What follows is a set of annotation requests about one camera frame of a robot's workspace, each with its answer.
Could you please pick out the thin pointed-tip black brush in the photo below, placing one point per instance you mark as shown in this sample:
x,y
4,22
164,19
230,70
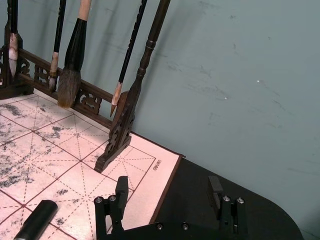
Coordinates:
x,y
130,50

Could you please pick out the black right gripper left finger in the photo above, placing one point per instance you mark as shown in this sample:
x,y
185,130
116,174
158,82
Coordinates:
x,y
112,210

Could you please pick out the large brown-haired calligraphy brush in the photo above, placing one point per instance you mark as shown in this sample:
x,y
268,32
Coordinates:
x,y
75,55

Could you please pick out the dark carved wooden brush rack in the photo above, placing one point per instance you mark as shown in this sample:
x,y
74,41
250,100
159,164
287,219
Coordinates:
x,y
140,82

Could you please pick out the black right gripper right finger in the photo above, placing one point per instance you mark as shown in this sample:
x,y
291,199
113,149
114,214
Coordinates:
x,y
228,212

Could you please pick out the black cylindrical stick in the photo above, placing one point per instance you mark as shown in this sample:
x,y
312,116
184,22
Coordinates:
x,y
37,220

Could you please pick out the pink gridded felt mat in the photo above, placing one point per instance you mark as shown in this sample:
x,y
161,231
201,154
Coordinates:
x,y
75,160

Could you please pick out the black table cloth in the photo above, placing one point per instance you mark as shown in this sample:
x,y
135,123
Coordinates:
x,y
195,190

